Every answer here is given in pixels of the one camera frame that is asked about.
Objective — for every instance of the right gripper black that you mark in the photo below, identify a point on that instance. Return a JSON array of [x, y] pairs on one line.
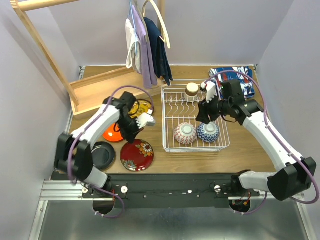
[[204, 110]]

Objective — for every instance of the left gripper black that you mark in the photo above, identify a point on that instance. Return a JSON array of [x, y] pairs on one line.
[[130, 131]]

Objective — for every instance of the blue patterned bowl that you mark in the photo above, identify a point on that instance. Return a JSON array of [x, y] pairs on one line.
[[208, 133]]

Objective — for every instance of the orange plate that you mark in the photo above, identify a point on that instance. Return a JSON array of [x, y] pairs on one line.
[[113, 134]]

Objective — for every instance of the red white patterned bowl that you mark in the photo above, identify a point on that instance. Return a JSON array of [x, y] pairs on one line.
[[185, 133]]

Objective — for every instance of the white brown metal cup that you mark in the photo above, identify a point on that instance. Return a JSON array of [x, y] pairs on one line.
[[191, 92]]

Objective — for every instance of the red floral plate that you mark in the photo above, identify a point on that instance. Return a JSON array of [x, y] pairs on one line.
[[137, 156]]

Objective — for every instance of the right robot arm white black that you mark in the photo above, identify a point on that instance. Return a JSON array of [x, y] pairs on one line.
[[294, 173]]

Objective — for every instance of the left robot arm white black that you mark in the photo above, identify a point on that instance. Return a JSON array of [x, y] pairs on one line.
[[74, 151]]

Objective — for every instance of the wooden clothes rack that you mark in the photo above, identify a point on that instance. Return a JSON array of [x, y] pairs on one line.
[[87, 94]]

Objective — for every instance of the yellow patterned small plate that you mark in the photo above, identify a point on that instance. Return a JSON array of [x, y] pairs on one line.
[[141, 106]]

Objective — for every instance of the lilac hanging cloth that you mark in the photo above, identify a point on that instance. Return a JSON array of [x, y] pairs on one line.
[[147, 66]]

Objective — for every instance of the blue red patterned folded cloth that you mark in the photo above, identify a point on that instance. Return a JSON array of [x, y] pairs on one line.
[[246, 85]]

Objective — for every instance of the navy hanging cloth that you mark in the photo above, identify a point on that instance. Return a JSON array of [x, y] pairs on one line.
[[160, 61]]

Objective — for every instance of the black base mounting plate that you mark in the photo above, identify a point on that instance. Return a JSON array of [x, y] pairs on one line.
[[190, 190]]

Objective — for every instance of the white hanging cloth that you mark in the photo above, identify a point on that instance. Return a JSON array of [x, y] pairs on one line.
[[133, 59]]

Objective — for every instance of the wooden hanger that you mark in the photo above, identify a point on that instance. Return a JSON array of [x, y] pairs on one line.
[[159, 9]]

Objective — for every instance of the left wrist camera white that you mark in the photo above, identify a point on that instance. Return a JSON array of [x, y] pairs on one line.
[[144, 120]]

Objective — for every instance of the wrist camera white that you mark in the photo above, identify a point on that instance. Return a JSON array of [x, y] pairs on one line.
[[210, 90], [144, 120]]

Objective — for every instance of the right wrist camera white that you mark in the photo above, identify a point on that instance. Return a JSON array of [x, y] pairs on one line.
[[210, 90]]

